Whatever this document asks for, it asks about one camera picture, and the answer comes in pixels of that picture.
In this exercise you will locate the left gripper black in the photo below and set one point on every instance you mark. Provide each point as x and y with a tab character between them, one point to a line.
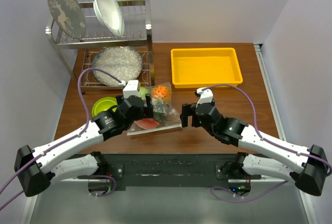
147	111

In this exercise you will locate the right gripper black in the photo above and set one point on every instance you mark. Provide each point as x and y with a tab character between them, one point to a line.
187	111

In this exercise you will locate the fake watermelon slice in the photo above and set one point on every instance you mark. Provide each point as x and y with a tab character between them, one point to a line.
147	123

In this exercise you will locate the clear zip top bag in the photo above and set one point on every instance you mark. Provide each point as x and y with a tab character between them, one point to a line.
171	121

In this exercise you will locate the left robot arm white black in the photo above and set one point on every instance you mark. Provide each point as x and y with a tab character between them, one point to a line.
38	168

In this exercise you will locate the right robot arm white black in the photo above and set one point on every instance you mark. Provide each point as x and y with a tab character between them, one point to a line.
306	167

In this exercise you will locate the fake orange pineapple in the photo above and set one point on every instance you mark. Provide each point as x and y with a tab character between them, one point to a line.
162	93

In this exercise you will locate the green plastic bowl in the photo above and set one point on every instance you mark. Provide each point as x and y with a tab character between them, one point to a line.
103	104

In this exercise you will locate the speckled glass plate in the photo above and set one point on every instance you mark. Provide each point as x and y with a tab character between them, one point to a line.
125	63

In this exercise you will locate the yellow plastic tray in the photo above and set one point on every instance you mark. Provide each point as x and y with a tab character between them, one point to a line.
203	67

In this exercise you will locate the metal dish rack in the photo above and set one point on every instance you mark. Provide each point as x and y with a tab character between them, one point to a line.
77	54

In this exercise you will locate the white deep plate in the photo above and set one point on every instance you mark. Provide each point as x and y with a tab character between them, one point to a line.
109	14

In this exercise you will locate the grey deer pattern plate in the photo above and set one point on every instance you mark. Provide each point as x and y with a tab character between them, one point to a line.
69	17

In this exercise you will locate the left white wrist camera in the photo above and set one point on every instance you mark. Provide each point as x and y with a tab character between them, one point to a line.
131	89

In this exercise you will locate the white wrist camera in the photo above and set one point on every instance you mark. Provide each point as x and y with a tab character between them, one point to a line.
205	95
131	89

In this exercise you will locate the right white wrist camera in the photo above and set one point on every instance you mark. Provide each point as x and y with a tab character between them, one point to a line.
205	95

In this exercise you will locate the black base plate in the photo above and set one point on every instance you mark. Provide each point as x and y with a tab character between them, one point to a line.
169	170

